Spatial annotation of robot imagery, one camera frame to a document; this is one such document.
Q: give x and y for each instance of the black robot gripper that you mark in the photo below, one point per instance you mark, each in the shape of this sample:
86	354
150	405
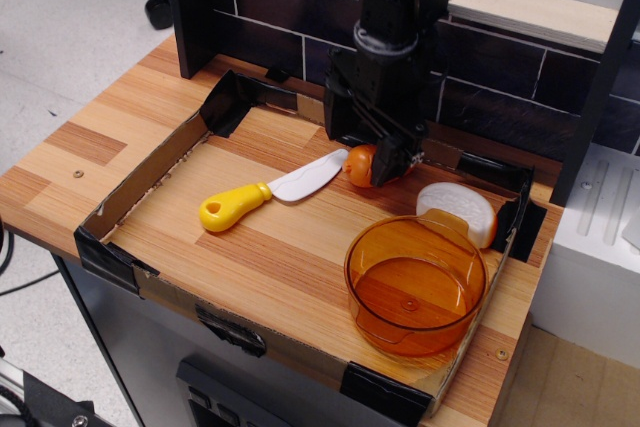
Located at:
381	99

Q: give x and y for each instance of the orange plastic toy carrot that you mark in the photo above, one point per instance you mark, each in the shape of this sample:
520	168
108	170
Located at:
358	165

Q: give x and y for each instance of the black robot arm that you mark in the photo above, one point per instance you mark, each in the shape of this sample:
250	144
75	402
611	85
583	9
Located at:
401	28

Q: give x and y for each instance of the transparent orange plastic pot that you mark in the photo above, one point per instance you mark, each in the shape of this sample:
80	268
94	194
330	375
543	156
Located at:
415	283

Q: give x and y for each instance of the taped cardboard fence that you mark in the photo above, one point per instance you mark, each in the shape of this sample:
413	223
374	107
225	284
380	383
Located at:
253	326

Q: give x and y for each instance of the white toy food slice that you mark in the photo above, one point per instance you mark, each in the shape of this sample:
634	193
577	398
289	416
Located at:
464	203

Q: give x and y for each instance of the black brick pattern backsplash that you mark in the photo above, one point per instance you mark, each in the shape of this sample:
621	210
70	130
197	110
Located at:
517	72

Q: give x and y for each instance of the black caster wheel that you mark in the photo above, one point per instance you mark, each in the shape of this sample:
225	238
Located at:
159	14

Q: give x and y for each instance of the white block with grooves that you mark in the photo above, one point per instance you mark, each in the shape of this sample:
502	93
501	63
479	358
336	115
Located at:
589	289

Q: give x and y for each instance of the yellow handled white toy knife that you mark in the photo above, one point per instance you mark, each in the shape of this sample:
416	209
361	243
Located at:
221	211

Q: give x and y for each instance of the black metal bracket with screw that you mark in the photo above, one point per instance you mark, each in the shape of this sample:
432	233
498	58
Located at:
26	401

